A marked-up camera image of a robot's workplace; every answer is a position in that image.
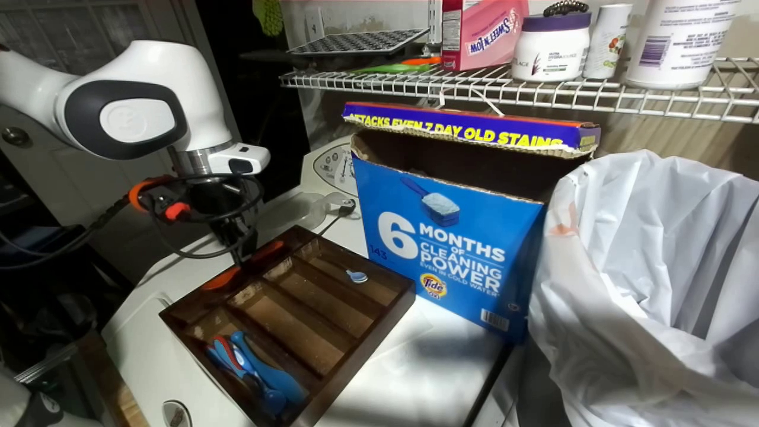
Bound wire basket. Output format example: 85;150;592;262
280;0;435;60

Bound large white tub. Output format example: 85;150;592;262
624;0;744;90

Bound blue detergent box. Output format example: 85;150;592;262
339;100;604;344

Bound white jar with purple lid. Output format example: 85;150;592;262
510;10;593;84

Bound black cable with orange sleeve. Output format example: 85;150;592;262
0;174;269;275

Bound pink cardboard box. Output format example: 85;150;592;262
440;0;532;74

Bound brown wooden cutlery rack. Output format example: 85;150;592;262
160;224;419;427

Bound white washing machine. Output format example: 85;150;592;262
103;134;517;427

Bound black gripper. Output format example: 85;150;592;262
187;174;266;268

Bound white wire shelf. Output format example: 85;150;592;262
279;54;759;125

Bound white trash bag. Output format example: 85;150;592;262
528;150;759;427

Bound small white bottle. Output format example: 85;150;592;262
585;3;636;80

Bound green cloth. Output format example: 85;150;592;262
251;0;287;38

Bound blue plastic spoon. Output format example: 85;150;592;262
206;331;311;417

